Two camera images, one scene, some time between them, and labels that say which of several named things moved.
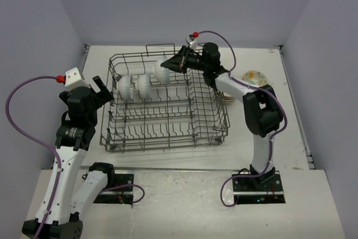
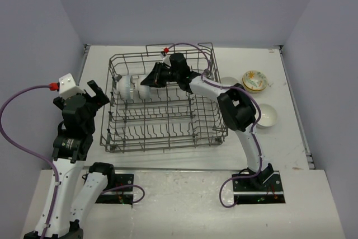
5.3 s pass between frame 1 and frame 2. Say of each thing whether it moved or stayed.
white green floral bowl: stayed
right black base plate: stayed
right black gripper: moved
